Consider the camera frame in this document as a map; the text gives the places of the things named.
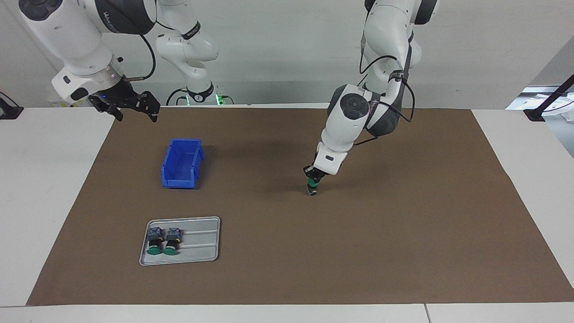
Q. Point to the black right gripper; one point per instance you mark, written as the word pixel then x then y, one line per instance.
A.
pixel 120 95

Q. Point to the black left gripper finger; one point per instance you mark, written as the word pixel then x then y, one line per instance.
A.
pixel 309 172
pixel 319 178

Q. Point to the green push button switch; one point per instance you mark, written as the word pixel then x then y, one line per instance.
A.
pixel 312 190
pixel 155 240
pixel 171 240

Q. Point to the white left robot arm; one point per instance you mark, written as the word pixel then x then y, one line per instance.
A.
pixel 350 125

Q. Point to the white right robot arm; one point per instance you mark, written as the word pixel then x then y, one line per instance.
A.
pixel 67 36

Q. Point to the brown table mat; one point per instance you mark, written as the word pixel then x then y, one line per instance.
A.
pixel 287 246

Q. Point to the blue plastic storage bin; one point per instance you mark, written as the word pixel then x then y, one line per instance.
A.
pixel 181 161

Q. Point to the black table clamp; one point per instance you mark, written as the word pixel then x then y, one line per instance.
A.
pixel 9 110

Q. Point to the silver metal tray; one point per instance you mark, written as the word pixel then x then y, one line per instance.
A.
pixel 202 251

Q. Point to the black camera stand pole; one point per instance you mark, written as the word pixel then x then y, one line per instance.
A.
pixel 536 114

